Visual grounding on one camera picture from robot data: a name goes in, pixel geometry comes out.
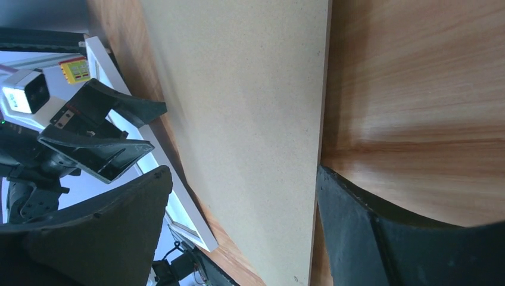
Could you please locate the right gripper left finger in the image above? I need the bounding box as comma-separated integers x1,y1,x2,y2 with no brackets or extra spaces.
1,166,173,285

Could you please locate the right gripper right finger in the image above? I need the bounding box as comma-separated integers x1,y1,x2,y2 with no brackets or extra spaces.
316,166,504,285

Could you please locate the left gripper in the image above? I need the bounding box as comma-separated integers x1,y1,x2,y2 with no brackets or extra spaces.
37,79,167,184

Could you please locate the light wooden picture frame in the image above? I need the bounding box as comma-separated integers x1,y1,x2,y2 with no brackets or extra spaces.
85,36,219,252

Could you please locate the brown backing board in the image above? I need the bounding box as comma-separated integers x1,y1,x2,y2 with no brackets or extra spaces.
141,1,331,285

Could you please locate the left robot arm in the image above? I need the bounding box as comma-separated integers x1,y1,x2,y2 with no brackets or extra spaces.
1,79,167,223

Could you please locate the yellow toy house block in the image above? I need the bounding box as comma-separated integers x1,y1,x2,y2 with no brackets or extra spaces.
59,57,91,85

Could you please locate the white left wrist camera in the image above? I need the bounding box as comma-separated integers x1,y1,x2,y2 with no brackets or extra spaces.
1,65,66,130

